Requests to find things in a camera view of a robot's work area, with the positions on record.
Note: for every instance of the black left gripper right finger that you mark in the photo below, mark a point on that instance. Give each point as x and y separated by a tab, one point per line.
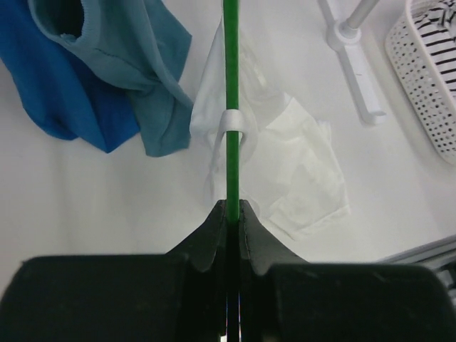
285	298

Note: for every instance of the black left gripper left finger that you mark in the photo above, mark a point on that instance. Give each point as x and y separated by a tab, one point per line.
177	296

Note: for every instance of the white tank top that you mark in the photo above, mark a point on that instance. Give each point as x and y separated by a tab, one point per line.
288	170

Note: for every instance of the green hanger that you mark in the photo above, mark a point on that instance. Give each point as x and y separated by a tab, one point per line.
231	44

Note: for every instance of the royal blue tank top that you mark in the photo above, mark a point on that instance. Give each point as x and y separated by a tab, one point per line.
58	91

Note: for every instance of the teal tank top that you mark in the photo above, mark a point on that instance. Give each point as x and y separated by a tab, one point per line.
138	46

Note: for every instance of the black white striped top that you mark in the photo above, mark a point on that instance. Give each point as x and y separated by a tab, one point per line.
436	27

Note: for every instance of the silver white clothes rack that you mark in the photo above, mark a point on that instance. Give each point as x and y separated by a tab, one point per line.
343	35

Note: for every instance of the white laundry basket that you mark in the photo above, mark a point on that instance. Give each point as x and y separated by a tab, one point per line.
421	80

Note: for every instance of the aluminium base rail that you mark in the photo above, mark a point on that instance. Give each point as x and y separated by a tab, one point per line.
437	256

